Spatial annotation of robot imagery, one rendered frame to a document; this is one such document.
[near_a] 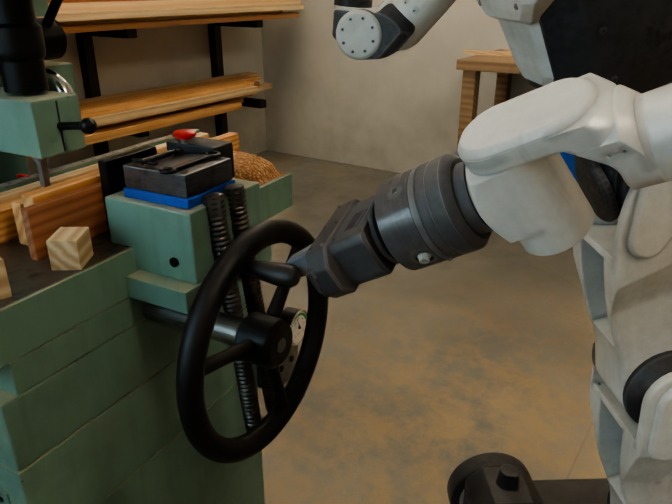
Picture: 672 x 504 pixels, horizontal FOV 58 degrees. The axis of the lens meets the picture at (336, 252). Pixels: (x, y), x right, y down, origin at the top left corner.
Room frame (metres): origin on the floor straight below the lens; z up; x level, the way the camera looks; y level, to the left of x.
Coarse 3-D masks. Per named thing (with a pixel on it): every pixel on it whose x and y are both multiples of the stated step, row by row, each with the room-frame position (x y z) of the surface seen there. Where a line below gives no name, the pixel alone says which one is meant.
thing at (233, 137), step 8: (216, 136) 1.11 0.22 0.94; (224, 136) 1.11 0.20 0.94; (232, 136) 1.13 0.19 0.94; (0, 208) 0.72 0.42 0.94; (8, 208) 0.72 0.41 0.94; (0, 216) 0.71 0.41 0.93; (8, 216) 0.72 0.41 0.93; (0, 224) 0.71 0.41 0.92; (8, 224) 0.71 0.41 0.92; (0, 232) 0.70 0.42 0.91; (8, 232) 0.71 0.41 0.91; (16, 232) 0.72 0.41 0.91; (0, 240) 0.70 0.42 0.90; (8, 240) 0.71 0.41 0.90
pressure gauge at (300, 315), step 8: (288, 312) 0.90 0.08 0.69; (296, 312) 0.90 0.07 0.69; (304, 312) 0.92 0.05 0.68; (288, 320) 0.89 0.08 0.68; (296, 320) 0.90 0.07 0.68; (304, 320) 0.92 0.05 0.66; (296, 328) 0.90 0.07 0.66; (304, 328) 0.92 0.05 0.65; (296, 336) 0.90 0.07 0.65; (296, 344) 0.89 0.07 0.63
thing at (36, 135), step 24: (0, 96) 0.76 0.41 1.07; (24, 96) 0.76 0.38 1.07; (48, 96) 0.76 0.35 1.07; (72, 96) 0.78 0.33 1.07; (0, 120) 0.76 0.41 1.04; (24, 120) 0.73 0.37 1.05; (48, 120) 0.74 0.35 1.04; (72, 120) 0.77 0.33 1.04; (0, 144) 0.76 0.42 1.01; (24, 144) 0.74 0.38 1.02; (48, 144) 0.74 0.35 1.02; (72, 144) 0.77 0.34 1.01
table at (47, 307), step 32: (288, 192) 1.00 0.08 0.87; (0, 256) 0.66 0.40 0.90; (96, 256) 0.66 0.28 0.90; (128, 256) 0.68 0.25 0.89; (256, 256) 0.75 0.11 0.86; (32, 288) 0.58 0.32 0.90; (64, 288) 0.60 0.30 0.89; (96, 288) 0.63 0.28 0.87; (128, 288) 0.67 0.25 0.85; (160, 288) 0.64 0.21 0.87; (192, 288) 0.64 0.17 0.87; (0, 320) 0.53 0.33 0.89; (32, 320) 0.56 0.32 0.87; (64, 320) 0.59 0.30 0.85; (0, 352) 0.52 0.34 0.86
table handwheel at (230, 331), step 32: (256, 224) 0.63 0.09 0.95; (288, 224) 0.66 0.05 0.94; (224, 256) 0.57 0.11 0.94; (288, 256) 0.68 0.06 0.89; (224, 288) 0.54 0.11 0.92; (160, 320) 0.67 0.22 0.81; (192, 320) 0.52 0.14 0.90; (224, 320) 0.64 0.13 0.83; (256, 320) 0.62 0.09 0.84; (320, 320) 0.72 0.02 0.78; (192, 352) 0.50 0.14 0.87; (224, 352) 0.55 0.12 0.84; (256, 352) 0.59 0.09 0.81; (288, 352) 0.62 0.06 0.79; (192, 384) 0.50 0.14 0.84; (288, 384) 0.68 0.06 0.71; (192, 416) 0.49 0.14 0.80; (288, 416) 0.64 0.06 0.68; (224, 448) 0.52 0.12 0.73; (256, 448) 0.57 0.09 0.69
